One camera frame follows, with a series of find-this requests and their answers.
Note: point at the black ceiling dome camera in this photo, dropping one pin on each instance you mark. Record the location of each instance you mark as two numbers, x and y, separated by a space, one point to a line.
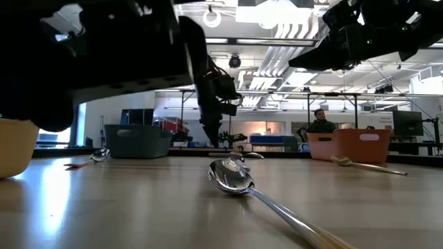
234 61

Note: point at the yellow plastic bin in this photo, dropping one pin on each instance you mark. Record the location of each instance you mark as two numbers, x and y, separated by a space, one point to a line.
17 148

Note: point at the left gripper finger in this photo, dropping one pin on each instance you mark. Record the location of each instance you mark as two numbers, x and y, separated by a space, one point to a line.
216 126
208 124

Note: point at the black background robot arm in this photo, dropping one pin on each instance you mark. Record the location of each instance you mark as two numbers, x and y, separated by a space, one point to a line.
230 138

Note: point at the person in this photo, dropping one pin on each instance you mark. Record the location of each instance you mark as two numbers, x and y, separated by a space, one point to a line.
321 126

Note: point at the black workbench frame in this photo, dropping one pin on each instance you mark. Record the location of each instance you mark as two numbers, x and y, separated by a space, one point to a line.
355 110

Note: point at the black aluminium table frame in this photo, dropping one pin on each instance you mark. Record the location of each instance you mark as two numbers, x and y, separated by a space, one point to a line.
194 152

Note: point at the black track lights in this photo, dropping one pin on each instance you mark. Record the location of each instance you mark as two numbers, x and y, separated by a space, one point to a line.
384 89

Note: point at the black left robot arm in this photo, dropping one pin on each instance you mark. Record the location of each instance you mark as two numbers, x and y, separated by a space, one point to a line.
104 52

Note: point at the orange plastic bin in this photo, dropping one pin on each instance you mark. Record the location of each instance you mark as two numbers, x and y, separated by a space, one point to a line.
349 148

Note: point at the black computer monitor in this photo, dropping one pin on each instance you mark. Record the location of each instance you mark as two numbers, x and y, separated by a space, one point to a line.
407 122

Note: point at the blue storage box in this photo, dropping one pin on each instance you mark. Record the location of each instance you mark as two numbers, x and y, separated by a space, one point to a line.
270 139

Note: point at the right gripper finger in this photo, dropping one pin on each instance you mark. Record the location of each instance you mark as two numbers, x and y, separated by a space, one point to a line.
325 55
322 34

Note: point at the teal plastic bin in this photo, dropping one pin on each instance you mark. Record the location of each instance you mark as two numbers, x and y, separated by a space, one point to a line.
136 143

